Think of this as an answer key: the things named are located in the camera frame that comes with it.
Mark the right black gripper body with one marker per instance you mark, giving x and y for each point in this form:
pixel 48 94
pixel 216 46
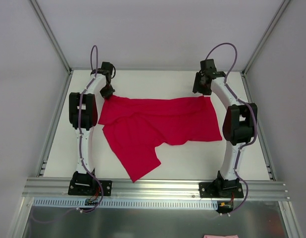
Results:
pixel 200 87

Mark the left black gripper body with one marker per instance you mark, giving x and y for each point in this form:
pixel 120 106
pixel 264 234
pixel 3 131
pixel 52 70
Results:
pixel 107 91

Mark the red t-shirt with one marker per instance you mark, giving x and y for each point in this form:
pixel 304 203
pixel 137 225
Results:
pixel 135 127

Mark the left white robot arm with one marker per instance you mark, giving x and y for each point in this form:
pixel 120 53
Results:
pixel 84 112

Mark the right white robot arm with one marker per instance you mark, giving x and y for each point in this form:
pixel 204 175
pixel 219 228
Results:
pixel 239 127

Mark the pink folded cloth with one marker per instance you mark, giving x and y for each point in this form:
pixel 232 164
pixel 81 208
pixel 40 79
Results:
pixel 219 236

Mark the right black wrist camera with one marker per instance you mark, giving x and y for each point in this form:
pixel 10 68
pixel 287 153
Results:
pixel 208 66

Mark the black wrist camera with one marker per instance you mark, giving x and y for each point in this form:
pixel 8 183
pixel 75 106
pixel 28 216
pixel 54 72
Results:
pixel 109 67
pixel 208 66

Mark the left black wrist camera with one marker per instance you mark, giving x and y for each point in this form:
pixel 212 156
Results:
pixel 109 67

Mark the left aluminium frame post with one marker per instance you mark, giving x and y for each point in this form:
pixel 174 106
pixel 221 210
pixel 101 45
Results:
pixel 48 31

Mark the aluminium frame post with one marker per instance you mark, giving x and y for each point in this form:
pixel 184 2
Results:
pixel 48 31
pixel 268 32

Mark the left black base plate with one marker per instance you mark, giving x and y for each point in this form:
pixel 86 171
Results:
pixel 90 190

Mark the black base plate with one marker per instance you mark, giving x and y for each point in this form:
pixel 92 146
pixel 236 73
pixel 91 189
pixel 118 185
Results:
pixel 210 190
pixel 90 190

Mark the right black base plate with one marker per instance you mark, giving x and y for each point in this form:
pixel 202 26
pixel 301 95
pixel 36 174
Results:
pixel 210 190

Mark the right aluminium frame post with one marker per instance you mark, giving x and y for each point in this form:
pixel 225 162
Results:
pixel 268 32

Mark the slotted cable duct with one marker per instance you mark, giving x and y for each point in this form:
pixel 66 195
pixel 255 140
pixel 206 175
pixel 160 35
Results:
pixel 127 203

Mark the aluminium front rail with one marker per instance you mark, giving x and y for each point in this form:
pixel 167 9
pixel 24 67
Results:
pixel 154 189

